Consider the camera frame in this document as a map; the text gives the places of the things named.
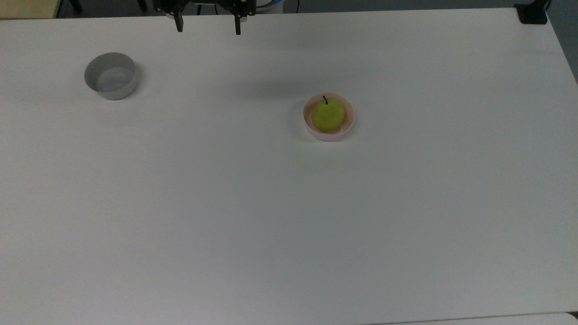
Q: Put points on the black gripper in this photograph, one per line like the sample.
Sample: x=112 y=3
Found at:
x=203 y=2

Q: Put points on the green pear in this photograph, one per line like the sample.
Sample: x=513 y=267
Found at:
x=328 y=116

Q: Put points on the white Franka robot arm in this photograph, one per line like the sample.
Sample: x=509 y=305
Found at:
x=271 y=5

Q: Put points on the grey plastic bowl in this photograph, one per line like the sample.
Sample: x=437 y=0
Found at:
x=110 y=79

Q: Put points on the pink plastic bowl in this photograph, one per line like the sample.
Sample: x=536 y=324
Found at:
x=316 y=132

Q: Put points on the black chair leg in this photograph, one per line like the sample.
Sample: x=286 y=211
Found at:
x=142 y=4
x=76 y=5

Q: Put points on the yellow wooden table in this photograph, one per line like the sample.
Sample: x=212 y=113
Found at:
x=27 y=8

